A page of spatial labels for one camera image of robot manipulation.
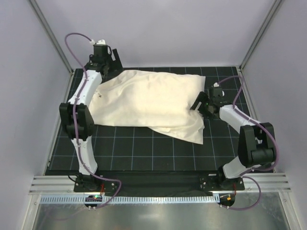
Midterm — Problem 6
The cream pillowcase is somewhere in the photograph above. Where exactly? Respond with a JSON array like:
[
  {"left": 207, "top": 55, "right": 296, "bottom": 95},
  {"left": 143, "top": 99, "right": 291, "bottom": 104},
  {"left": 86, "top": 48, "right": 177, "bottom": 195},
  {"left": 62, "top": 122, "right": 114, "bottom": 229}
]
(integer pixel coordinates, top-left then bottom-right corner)
[{"left": 89, "top": 70, "right": 206, "bottom": 144}]

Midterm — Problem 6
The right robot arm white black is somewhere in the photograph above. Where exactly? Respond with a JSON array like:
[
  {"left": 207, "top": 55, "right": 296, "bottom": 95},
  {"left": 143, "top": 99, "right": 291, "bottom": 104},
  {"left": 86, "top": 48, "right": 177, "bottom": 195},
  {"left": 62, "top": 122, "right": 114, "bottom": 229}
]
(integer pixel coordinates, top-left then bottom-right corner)
[{"left": 190, "top": 85, "right": 279, "bottom": 190}]

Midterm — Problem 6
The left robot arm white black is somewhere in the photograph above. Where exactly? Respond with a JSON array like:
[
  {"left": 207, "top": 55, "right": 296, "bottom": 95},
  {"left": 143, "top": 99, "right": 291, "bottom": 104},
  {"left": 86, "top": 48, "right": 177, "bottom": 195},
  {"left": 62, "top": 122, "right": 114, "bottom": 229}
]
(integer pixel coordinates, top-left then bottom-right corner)
[{"left": 59, "top": 40, "right": 123, "bottom": 192}]

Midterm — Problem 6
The black grid mat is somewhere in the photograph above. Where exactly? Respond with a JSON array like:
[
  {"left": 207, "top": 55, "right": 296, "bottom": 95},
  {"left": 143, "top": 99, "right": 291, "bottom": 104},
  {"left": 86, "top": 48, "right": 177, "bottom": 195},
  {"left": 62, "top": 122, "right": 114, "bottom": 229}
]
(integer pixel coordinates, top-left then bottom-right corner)
[{"left": 45, "top": 67, "right": 241, "bottom": 175}]

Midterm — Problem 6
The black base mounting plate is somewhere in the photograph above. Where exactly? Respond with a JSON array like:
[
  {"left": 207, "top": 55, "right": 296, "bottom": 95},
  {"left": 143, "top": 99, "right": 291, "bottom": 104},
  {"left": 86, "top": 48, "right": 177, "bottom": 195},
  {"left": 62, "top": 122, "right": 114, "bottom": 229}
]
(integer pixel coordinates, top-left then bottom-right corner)
[{"left": 73, "top": 171, "right": 245, "bottom": 196}]

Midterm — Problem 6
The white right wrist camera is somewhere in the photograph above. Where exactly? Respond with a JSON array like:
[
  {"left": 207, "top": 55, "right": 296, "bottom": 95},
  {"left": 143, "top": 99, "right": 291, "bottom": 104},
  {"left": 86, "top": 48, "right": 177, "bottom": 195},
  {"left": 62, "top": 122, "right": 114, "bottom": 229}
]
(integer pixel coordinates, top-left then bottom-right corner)
[{"left": 213, "top": 82, "right": 225, "bottom": 97}]

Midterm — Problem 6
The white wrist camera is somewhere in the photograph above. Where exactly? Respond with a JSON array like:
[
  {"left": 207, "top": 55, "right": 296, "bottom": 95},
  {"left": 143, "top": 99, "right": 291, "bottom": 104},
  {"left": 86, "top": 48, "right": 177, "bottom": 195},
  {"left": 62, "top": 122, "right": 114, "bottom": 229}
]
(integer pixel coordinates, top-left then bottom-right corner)
[
  {"left": 90, "top": 39, "right": 106, "bottom": 46},
  {"left": 213, "top": 82, "right": 225, "bottom": 97}
]

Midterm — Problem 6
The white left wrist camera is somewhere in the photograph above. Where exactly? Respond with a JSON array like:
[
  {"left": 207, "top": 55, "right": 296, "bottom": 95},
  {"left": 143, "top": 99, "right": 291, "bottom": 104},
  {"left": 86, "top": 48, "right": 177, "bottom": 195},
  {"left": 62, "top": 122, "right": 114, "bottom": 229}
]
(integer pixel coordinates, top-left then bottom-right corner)
[{"left": 90, "top": 39, "right": 106, "bottom": 46}]

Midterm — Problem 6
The left aluminium frame post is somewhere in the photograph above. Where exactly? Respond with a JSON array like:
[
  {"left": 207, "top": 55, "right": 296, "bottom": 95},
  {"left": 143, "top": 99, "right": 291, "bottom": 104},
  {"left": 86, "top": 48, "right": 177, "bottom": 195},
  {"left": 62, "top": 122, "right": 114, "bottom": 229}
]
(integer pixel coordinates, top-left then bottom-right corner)
[{"left": 27, "top": 0, "right": 73, "bottom": 74}]

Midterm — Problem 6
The aluminium frame post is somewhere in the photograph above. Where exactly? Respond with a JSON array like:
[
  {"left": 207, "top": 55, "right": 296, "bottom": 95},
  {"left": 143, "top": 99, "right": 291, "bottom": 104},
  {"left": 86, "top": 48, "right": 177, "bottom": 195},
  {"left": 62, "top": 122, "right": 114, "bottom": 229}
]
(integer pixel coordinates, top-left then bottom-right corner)
[
  {"left": 239, "top": 0, "right": 284, "bottom": 71},
  {"left": 27, "top": 0, "right": 73, "bottom": 74}
]

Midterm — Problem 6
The aluminium front rail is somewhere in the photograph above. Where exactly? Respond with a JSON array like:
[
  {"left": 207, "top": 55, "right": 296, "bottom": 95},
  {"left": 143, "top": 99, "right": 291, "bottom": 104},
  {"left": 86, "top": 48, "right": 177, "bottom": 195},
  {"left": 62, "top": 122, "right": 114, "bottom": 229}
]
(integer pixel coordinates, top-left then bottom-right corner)
[{"left": 29, "top": 173, "right": 291, "bottom": 195}]

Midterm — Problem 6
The right aluminium frame post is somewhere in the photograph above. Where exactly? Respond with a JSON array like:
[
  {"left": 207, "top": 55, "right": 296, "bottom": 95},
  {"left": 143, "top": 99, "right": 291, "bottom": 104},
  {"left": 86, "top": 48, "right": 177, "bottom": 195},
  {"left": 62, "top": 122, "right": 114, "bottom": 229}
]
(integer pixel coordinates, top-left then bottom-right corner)
[{"left": 239, "top": 0, "right": 284, "bottom": 71}]

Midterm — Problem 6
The slotted grey cable duct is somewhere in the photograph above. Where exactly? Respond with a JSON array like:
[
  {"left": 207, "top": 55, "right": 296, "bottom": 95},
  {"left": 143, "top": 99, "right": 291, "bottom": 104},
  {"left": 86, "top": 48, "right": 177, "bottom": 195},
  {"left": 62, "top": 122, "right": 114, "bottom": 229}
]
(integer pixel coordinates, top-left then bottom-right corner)
[{"left": 40, "top": 195, "right": 220, "bottom": 205}]

